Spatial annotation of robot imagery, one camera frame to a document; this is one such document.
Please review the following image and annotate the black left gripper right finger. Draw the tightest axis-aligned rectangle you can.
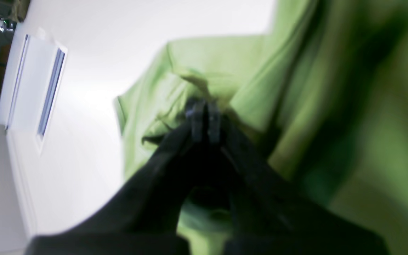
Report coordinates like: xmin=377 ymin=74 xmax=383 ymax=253
xmin=208 ymin=103 xmax=390 ymax=255

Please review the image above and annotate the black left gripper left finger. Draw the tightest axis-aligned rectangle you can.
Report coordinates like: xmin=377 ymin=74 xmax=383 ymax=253
xmin=25 ymin=101 xmax=204 ymax=255

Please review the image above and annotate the green t-shirt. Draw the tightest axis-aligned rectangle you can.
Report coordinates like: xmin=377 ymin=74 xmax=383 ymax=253
xmin=114 ymin=0 xmax=408 ymax=255

